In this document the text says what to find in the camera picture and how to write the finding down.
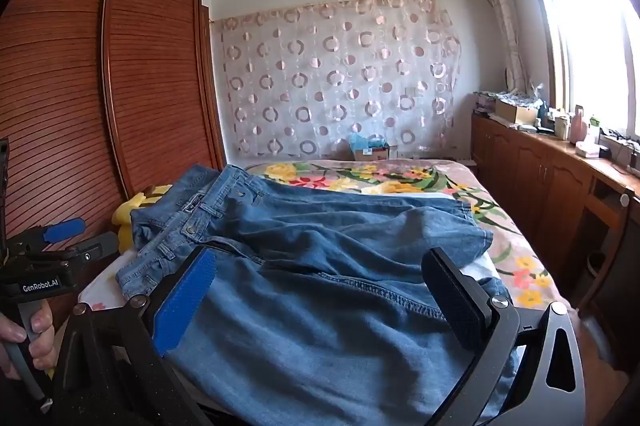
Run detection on yellow cloth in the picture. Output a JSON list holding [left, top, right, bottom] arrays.
[[111, 185, 173, 253]]

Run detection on brown wooden wardrobe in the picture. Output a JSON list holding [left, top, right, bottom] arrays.
[[0, 0, 226, 332]]

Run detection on low wooden cabinet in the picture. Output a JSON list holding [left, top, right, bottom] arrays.
[[470, 111, 640, 377]]

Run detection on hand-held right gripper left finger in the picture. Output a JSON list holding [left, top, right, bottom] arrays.
[[50, 247, 218, 426]]

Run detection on pale window curtain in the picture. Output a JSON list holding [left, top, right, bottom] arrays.
[[477, 0, 532, 93]]

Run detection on pink bottle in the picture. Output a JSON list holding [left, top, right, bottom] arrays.
[[570, 105, 589, 143]]

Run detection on window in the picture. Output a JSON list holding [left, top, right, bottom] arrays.
[[517, 0, 640, 139]]

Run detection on blue plastic bag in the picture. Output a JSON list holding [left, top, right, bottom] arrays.
[[348, 132, 388, 152]]

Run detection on blue denim pants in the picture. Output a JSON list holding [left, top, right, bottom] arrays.
[[116, 163, 521, 426]]

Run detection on small cardboard box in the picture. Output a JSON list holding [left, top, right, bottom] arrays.
[[351, 145, 391, 162]]

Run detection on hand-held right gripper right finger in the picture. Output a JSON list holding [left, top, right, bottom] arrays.
[[421, 247, 587, 426]]

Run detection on open cardboard box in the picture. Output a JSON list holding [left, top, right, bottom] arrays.
[[494, 99, 540, 125]]

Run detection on floral bed blanket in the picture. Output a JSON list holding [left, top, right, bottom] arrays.
[[75, 159, 571, 322]]

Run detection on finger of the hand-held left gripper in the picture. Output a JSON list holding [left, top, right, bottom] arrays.
[[10, 217, 86, 254], [67, 231, 119, 268]]

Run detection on person's left hand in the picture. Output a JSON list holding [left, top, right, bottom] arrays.
[[0, 300, 56, 380]]

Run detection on circle-patterned sheer curtain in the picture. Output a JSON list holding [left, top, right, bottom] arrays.
[[210, 0, 463, 159]]

